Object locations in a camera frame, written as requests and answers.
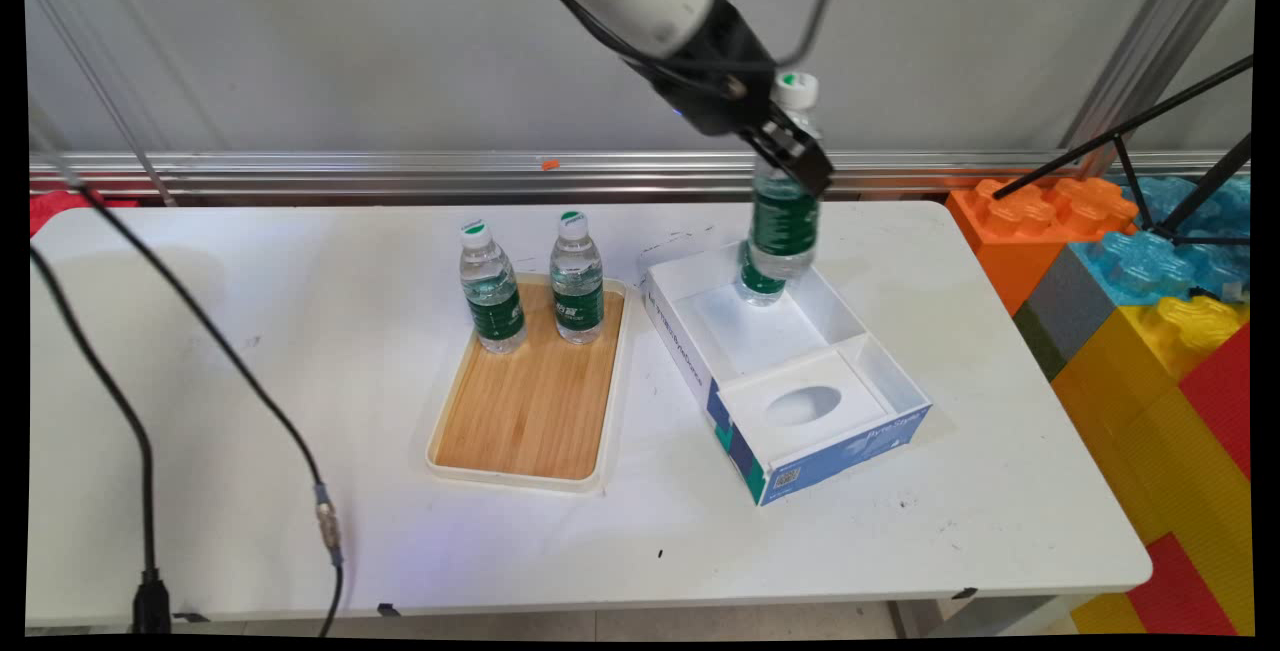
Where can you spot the translucent blue building block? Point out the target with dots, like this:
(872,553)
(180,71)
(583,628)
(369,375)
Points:
(1160,251)

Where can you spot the horizontal aluminium rail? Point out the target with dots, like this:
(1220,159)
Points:
(400,171)

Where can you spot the red giant building block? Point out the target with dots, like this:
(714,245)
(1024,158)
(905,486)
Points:
(1180,591)
(1225,401)

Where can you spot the orange giant building block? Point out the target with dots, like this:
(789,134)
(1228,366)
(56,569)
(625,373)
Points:
(1020,231)

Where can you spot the red cloth object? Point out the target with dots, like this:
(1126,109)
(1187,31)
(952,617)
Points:
(55,209)

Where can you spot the grey giant building block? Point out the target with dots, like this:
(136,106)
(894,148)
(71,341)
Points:
(1070,306)

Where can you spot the yellow giant building block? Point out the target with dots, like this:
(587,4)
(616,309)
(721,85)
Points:
(1150,431)

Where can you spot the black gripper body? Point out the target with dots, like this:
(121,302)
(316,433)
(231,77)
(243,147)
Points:
(720,71)

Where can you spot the dark green building block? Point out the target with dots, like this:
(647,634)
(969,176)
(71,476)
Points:
(1040,341)

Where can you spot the white and blue cardboard box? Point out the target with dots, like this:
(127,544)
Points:
(800,411)

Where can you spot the grey table leg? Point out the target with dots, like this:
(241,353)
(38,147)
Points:
(990,616)

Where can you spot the black tripod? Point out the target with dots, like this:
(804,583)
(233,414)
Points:
(1130,141)

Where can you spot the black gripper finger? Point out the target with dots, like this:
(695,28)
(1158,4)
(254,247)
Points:
(805,166)
(802,128)

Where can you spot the wooden tray with cream rim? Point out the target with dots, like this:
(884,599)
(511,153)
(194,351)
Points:
(533,401)

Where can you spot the slanted aluminium post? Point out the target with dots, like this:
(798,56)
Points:
(1150,51)

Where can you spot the green label water bottle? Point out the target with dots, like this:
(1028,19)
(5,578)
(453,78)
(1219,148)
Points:
(757,287)
(785,226)
(492,296)
(577,286)

